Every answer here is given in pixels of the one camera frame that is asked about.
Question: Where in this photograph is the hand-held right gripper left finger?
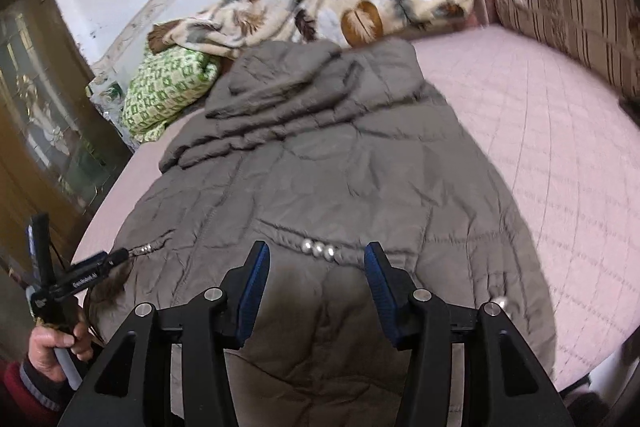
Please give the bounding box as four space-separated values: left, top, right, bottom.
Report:
57 241 271 427

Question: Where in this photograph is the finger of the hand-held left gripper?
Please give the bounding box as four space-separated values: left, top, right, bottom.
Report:
50 248 132 300

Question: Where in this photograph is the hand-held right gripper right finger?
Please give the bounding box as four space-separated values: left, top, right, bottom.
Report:
364 241 576 427

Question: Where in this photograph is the olive grey puffer jacket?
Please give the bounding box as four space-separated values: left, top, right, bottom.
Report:
82 38 558 427

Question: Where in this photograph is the person's left forearm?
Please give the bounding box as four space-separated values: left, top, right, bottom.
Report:
0 357 71 427

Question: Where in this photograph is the person's left hand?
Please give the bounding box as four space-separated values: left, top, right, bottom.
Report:
27 311 96 380

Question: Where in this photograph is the wooden cabinet with glass door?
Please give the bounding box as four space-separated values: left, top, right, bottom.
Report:
0 0 133 268

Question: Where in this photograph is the clear plastic bag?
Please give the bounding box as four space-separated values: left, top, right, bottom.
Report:
87 77 126 122

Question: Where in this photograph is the green patterned pillow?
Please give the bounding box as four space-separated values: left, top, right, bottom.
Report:
122 44 223 144

